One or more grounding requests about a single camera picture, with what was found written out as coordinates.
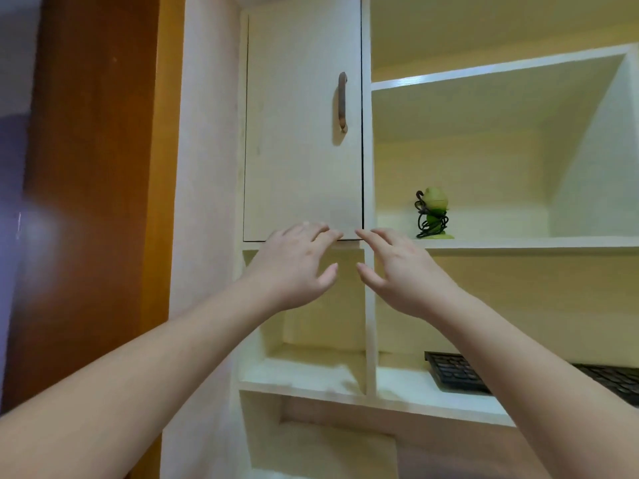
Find person's right hand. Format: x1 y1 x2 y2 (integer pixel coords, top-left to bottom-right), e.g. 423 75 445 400
354 227 466 322

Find person's left hand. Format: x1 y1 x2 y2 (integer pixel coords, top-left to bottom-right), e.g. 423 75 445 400
239 222 345 313

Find person's left forearm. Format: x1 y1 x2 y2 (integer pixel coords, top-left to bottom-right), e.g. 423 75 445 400
0 276 281 479

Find person's right forearm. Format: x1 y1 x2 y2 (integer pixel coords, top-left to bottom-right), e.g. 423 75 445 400
424 290 639 479

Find green round-headed figurine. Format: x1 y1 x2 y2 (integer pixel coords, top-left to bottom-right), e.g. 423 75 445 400
415 187 455 240

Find white cabinet door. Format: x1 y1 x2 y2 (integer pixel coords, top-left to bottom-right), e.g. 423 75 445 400
243 0 364 243

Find black computer keyboard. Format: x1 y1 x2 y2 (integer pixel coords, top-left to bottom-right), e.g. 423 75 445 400
424 351 639 408

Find brown wooden door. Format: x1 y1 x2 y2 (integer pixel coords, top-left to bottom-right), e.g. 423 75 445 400
0 0 161 415

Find white wooden shelf unit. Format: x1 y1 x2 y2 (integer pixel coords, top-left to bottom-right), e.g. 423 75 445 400
233 0 639 479

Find orange wooden door frame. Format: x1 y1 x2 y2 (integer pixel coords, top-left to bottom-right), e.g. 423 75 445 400
129 0 186 479

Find brown metal door handle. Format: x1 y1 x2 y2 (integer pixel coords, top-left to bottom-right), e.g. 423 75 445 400
337 72 348 133

